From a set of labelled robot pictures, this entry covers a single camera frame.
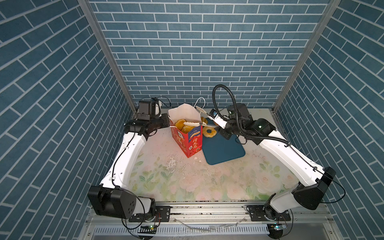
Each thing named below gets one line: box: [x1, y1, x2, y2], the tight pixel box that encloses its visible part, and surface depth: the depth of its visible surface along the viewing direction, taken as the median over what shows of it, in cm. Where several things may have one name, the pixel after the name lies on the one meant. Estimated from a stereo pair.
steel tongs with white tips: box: [183, 122, 218, 128], surface depth 75 cm
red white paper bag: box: [168, 97, 206, 158], surface depth 89 cm
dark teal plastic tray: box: [202, 117, 246, 165], surface depth 98 cm
